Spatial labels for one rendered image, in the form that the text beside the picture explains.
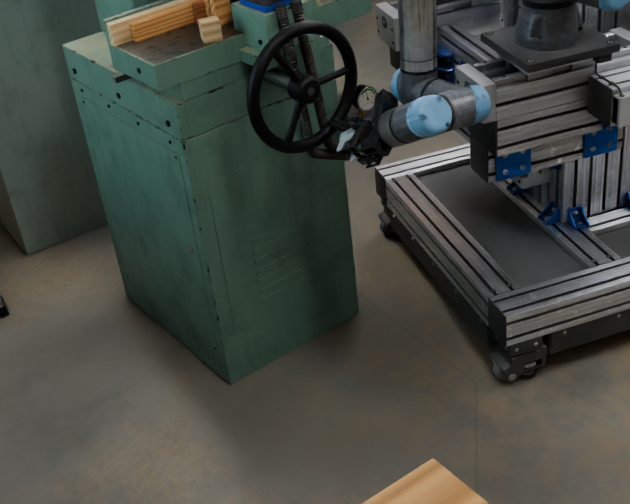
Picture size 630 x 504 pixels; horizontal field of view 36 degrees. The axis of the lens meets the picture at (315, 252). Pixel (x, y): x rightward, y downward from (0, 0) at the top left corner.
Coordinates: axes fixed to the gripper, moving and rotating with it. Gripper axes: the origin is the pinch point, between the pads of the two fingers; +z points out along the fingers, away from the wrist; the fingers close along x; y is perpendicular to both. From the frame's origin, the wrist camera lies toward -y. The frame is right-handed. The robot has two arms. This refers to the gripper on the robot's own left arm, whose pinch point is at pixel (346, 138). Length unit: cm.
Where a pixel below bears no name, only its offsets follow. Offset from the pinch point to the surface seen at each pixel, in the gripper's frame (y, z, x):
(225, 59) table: -4.6, 12.6, -29.0
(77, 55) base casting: -3, 58, -52
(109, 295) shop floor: 37, 108, -4
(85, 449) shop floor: 81, 59, -3
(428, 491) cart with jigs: 68, -57, 14
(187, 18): -12.6, 23.3, -38.9
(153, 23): -6, 22, -45
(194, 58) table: 0.1, 11.2, -35.3
